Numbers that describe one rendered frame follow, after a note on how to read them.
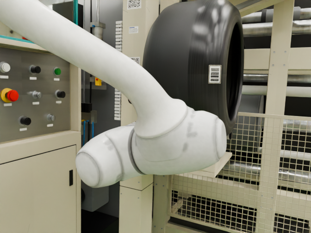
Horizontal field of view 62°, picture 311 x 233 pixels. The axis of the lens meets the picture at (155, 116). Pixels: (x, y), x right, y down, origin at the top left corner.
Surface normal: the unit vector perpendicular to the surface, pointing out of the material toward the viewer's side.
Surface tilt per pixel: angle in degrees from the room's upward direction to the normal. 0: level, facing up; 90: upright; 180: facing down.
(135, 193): 90
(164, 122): 71
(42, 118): 90
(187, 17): 52
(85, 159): 86
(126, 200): 90
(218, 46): 78
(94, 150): 37
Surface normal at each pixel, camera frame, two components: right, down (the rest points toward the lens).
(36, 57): 0.90, 0.08
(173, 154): -0.29, 0.45
